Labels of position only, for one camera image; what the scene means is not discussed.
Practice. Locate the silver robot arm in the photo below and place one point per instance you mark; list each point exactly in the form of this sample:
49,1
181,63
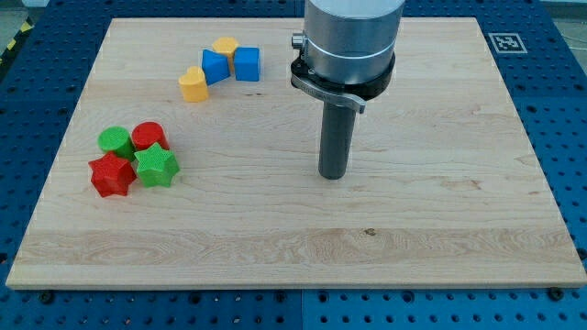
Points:
346,50

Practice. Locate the yellow hexagon block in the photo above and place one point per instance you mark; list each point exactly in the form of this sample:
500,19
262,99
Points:
226,48

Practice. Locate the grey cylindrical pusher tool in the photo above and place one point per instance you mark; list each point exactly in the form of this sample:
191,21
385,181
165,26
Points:
336,136

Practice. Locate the wooden board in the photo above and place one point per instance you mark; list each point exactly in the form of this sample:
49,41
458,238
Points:
443,189

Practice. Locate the blue cube block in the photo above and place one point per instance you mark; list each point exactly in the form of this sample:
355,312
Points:
247,64

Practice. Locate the yellow heart block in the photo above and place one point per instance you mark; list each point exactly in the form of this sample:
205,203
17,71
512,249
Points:
193,85

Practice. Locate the blue triangle block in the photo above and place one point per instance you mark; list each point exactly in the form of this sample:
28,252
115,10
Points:
215,66

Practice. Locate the green star block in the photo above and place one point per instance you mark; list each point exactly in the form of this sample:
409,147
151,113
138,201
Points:
156,166

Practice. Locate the red cylinder block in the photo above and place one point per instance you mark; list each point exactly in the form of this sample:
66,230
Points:
145,134

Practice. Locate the green cylinder block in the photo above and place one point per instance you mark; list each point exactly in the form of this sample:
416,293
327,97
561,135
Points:
118,140

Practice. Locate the red star block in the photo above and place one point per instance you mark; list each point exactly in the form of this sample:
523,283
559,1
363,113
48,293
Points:
111,175

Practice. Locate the fiducial marker tag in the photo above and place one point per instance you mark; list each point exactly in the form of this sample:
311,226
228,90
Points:
507,43

